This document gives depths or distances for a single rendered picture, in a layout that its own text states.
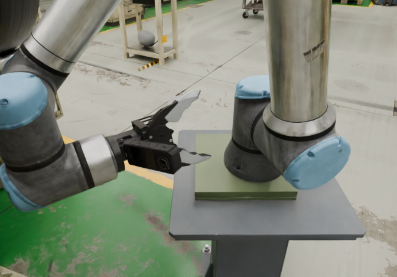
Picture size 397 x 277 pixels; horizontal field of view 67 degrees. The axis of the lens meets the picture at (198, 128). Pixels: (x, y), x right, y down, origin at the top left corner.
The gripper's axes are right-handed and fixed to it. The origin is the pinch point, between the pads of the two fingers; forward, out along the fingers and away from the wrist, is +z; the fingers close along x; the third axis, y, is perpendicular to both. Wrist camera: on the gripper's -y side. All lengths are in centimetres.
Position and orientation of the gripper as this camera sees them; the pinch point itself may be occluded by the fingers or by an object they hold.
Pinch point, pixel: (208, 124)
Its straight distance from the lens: 62.3
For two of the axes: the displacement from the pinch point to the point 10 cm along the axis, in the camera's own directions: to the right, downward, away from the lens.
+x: 1.6, 9.2, 3.7
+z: 8.6, -3.1, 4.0
